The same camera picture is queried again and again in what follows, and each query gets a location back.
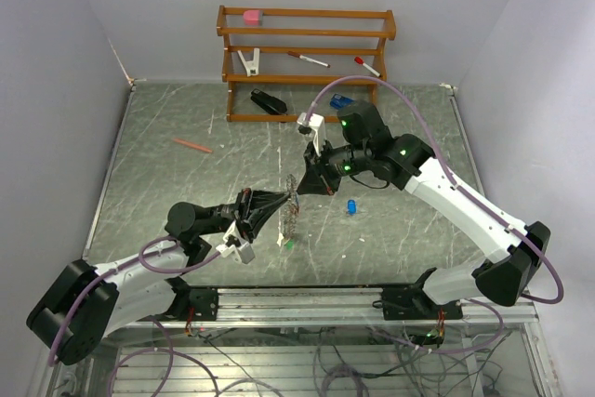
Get orange pencil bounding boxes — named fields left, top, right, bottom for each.
left=172, top=139, right=213, bottom=153

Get black stapler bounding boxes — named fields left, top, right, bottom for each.
left=250, top=89, right=287, bottom=115

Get white plastic clip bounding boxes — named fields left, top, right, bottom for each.
left=237, top=47, right=260, bottom=77

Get pink eraser block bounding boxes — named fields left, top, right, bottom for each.
left=243, top=9, right=263, bottom=26

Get blue stapler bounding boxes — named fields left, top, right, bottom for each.
left=329, top=94, right=353, bottom=110

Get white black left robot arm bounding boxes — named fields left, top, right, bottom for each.
left=26, top=188, right=291, bottom=366

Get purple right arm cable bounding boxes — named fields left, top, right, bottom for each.
left=306, top=74, right=564, bottom=354

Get red capped white marker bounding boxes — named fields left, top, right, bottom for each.
left=354, top=57, right=381, bottom=77

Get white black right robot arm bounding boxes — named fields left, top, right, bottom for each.
left=297, top=101, right=550, bottom=319

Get red white marker pen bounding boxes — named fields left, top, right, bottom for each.
left=286, top=51, right=331, bottom=69

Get loose cables under table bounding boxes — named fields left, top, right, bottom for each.
left=185, top=324, right=526, bottom=397

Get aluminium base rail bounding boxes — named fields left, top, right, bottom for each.
left=50, top=285, right=540, bottom=327

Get brown wooden shelf rack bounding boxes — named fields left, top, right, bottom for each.
left=216, top=6, right=397, bottom=122

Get silver keyring chain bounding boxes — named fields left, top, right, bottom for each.
left=280, top=173, right=300, bottom=241

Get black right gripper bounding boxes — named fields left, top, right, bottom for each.
left=297, top=137, right=371, bottom=196

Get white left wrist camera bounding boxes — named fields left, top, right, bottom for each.
left=216, top=222, right=256, bottom=265

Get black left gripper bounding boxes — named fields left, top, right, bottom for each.
left=201, top=187, right=290, bottom=244

